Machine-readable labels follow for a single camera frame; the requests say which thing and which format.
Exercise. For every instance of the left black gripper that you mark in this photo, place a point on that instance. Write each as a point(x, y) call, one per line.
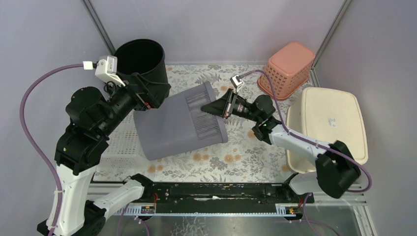
point(140, 92)

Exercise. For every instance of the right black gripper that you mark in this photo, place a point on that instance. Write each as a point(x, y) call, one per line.
point(223, 106)

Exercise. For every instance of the black round waste bin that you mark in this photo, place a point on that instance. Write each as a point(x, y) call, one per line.
point(143, 56)

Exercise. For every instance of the grey ribbed waste bin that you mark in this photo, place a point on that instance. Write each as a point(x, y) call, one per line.
point(178, 125)

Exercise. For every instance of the white perforated plastic basket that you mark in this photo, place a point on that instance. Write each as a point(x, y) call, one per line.
point(124, 150)

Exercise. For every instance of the pink perforated plastic basket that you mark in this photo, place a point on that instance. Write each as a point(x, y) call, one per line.
point(288, 69)

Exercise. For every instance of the cream plastic laundry basket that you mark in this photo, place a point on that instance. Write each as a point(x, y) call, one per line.
point(329, 115)

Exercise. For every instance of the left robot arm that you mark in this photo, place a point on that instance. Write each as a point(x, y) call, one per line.
point(92, 120)

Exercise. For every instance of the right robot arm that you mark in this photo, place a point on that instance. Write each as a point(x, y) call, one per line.
point(335, 169)

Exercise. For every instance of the floral patterned table mat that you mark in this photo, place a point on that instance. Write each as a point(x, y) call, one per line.
point(241, 159)

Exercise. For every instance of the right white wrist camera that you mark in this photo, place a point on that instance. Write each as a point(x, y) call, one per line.
point(237, 82)

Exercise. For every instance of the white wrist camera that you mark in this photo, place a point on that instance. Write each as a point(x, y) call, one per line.
point(237, 82)
point(105, 69)

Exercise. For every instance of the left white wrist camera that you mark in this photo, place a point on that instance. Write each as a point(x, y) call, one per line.
point(105, 69)

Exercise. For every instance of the aluminium frame rail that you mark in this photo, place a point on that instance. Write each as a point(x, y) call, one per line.
point(122, 201)

